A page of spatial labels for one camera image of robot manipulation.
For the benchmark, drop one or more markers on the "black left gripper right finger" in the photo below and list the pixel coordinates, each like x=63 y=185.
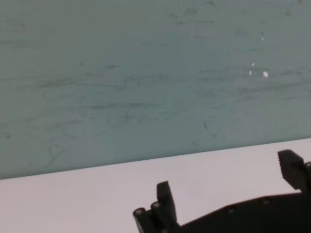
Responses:
x=294 y=170

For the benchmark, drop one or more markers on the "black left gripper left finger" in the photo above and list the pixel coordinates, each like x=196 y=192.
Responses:
x=165 y=208

